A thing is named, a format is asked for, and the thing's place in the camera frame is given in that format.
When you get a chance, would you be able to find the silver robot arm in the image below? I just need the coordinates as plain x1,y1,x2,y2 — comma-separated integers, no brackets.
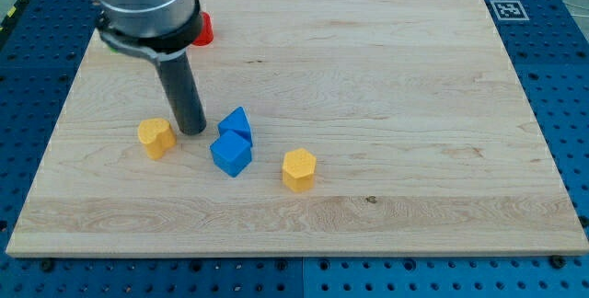
92,0,204,61

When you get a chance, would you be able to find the blue triangle block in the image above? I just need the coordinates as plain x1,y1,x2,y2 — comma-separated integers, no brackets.
217,107,253,146

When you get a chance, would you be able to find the yellow hexagon block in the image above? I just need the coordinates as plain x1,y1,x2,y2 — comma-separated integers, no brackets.
282,148,317,192

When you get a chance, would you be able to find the yellow heart block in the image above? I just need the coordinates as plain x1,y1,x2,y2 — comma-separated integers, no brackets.
137,118,177,160

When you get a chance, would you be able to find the wooden board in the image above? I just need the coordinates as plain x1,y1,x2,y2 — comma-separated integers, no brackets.
6,0,588,258

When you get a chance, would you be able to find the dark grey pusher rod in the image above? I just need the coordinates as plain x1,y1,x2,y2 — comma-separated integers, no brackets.
156,50,206,135

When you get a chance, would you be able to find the blue cube block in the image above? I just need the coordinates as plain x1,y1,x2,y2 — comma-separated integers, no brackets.
210,131,252,178

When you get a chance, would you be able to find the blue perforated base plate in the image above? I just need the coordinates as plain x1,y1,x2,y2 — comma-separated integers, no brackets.
1,0,588,297

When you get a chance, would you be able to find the red block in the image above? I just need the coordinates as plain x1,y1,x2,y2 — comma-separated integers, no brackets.
192,11,214,46

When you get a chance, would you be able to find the fiducial marker tag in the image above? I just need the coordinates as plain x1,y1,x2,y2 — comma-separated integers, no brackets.
490,0,529,21

